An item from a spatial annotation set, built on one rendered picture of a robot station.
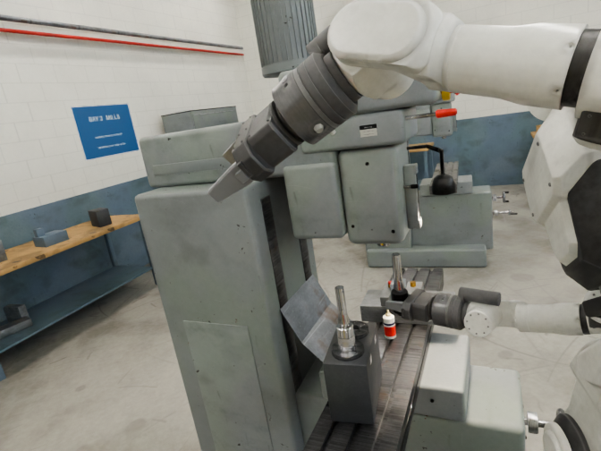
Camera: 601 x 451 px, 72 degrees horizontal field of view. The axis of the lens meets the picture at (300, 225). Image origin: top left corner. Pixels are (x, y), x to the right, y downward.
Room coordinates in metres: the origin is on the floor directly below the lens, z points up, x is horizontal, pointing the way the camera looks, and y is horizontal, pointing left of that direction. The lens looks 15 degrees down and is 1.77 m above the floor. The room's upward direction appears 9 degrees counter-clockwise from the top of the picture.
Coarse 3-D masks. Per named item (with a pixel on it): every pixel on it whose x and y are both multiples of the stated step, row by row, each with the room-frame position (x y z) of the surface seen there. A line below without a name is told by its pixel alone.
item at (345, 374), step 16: (336, 336) 1.08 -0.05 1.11; (368, 336) 1.06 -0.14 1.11; (336, 352) 0.99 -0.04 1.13; (352, 352) 0.97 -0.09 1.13; (368, 352) 0.98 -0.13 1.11; (336, 368) 0.95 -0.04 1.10; (352, 368) 0.94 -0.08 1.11; (368, 368) 0.95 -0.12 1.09; (336, 384) 0.95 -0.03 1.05; (352, 384) 0.94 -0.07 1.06; (368, 384) 0.93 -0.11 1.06; (336, 400) 0.96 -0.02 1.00; (352, 400) 0.94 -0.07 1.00; (368, 400) 0.93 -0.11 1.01; (336, 416) 0.96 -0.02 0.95; (352, 416) 0.94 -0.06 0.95; (368, 416) 0.93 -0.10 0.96
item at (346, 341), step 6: (336, 330) 1.00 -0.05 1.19; (342, 336) 0.98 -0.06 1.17; (348, 336) 0.98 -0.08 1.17; (354, 336) 1.00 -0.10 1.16; (342, 342) 0.98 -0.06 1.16; (348, 342) 0.98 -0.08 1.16; (354, 342) 0.99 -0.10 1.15; (342, 348) 0.98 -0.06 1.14; (348, 348) 0.98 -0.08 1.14; (354, 348) 0.99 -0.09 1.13
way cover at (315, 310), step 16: (304, 288) 1.56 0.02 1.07; (320, 288) 1.64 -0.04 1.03; (288, 304) 1.42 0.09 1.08; (304, 304) 1.49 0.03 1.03; (320, 304) 1.57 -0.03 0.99; (288, 320) 1.37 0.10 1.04; (304, 320) 1.43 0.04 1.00; (320, 320) 1.50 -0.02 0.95; (336, 320) 1.54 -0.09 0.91; (352, 320) 1.59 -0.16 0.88; (304, 336) 1.37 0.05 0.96; (320, 336) 1.42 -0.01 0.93; (320, 352) 1.35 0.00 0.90
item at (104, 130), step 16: (80, 112) 5.34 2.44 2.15; (96, 112) 5.54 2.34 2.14; (112, 112) 5.76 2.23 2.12; (128, 112) 6.01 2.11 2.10; (80, 128) 5.28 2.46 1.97; (96, 128) 5.48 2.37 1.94; (112, 128) 5.70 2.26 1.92; (128, 128) 5.94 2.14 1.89; (96, 144) 5.42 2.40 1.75; (112, 144) 5.64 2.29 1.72; (128, 144) 5.88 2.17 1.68
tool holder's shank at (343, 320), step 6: (336, 288) 1.00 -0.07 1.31; (342, 288) 0.99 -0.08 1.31; (336, 294) 0.99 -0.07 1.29; (342, 294) 0.99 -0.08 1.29; (336, 300) 1.00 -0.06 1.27; (342, 300) 0.99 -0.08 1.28; (342, 306) 0.99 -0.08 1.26; (342, 312) 0.99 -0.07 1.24; (342, 318) 0.99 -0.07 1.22; (348, 318) 1.00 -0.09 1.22; (342, 324) 0.99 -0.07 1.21; (348, 324) 1.00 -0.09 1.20
